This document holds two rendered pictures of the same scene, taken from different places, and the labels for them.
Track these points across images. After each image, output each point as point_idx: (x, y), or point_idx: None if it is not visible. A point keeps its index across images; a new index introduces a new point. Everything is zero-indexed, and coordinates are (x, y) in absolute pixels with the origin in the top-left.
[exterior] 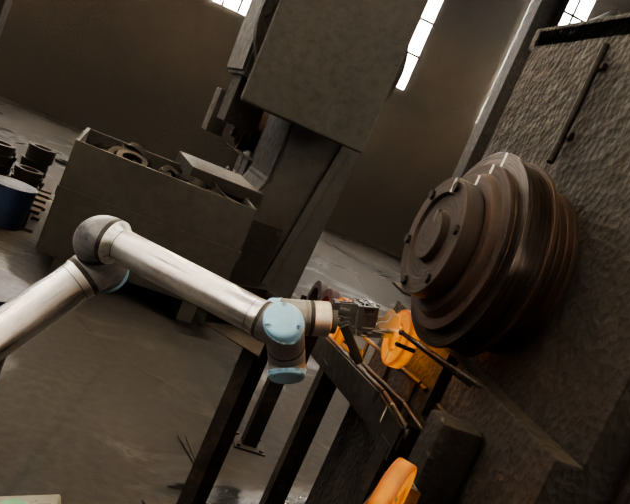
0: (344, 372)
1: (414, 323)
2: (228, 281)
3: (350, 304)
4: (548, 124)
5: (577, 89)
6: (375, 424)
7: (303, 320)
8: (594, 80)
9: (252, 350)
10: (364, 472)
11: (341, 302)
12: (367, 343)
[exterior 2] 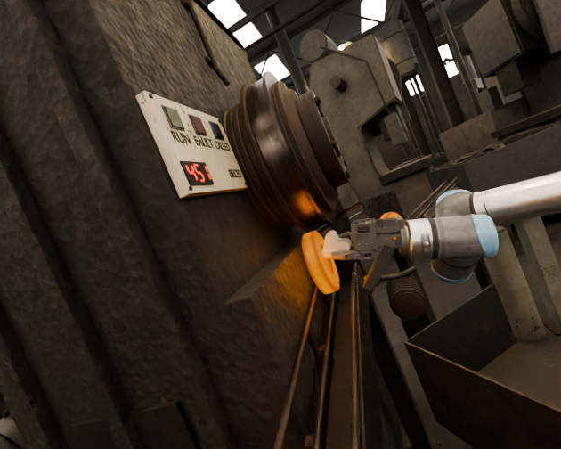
0: (367, 366)
1: (329, 219)
2: (531, 179)
3: (383, 219)
4: (181, 36)
5: (179, 12)
6: (365, 294)
7: (436, 201)
8: (188, 15)
9: (540, 356)
10: (377, 314)
11: (393, 220)
12: (291, 412)
